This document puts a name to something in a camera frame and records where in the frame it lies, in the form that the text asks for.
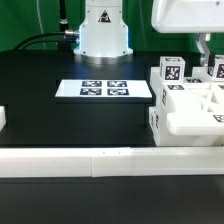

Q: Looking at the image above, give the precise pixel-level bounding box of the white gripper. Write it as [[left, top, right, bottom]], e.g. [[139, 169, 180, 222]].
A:
[[151, 0, 224, 67]]

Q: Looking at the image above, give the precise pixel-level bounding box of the small tagged cube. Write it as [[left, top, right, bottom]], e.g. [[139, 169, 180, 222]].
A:
[[207, 55, 224, 81]]

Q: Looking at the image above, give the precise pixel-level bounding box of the white tagged cube part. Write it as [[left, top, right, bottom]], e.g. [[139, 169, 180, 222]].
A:
[[160, 56, 185, 82]]

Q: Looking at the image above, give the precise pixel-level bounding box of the white chair back frame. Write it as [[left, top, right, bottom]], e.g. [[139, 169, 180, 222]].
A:
[[149, 66, 224, 137]]

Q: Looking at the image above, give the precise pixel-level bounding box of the white chair seat panel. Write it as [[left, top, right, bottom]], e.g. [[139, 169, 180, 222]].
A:
[[153, 106, 224, 147]]

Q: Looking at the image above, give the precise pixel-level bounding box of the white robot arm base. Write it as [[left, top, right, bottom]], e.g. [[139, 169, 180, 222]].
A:
[[74, 0, 133, 64]]

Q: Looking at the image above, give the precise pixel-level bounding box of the white base tag plate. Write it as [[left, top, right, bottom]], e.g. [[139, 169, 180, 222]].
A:
[[55, 79, 152, 99]]

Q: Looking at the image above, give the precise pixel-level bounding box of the white fence wall rail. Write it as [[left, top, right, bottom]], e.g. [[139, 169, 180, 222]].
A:
[[0, 147, 224, 178]]

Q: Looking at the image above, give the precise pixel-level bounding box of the black cable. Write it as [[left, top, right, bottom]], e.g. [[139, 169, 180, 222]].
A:
[[13, 29, 81, 51]]

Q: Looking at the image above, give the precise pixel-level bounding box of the white fence left rail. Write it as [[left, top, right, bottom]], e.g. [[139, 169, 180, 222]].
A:
[[0, 106, 6, 132]]

